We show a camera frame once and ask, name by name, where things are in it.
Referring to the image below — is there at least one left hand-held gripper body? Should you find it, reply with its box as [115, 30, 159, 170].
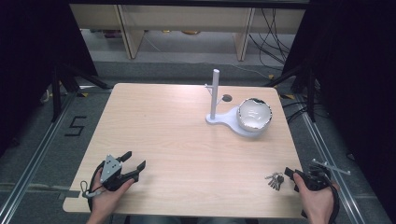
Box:
[99, 153, 140, 192]

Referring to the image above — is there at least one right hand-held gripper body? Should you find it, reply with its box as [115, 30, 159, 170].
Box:
[293, 158, 351, 191]

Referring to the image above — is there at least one bunch of metal keys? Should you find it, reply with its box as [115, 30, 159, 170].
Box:
[264, 171, 285, 191]

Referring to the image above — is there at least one person's right hand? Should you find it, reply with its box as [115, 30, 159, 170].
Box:
[291, 173, 341, 224]

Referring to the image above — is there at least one person's left hand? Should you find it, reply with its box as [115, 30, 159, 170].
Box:
[90, 169, 135, 217]

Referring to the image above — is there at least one white ceramic bowl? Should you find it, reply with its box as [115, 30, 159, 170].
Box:
[235, 97, 274, 133]

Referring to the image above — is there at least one black metal stand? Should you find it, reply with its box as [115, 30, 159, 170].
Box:
[50, 62, 110, 123]
[263, 63, 318, 123]

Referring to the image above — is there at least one white stand with pole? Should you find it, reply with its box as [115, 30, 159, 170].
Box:
[204, 68, 273, 138]

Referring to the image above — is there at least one black curtain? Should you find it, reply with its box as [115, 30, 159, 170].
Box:
[0, 0, 99, 157]
[281, 0, 396, 216]

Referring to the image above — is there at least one light wooden desk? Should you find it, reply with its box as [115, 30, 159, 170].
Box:
[69, 3, 306, 62]

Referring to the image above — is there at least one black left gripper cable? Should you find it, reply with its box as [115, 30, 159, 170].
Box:
[87, 161, 106, 213]

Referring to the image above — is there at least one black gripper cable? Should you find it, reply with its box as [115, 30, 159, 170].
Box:
[87, 161, 106, 213]
[322, 173, 341, 224]

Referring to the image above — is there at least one aluminium floor rail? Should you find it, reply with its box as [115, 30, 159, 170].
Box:
[299, 92, 366, 224]
[0, 91, 78, 224]

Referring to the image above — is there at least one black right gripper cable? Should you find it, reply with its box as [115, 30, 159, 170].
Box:
[322, 173, 341, 224]

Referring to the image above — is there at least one grey lanyard clip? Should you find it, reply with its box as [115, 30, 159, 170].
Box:
[79, 179, 105, 200]

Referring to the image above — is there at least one bundle of black cables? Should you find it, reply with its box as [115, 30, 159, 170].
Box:
[247, 8, 295, 70]

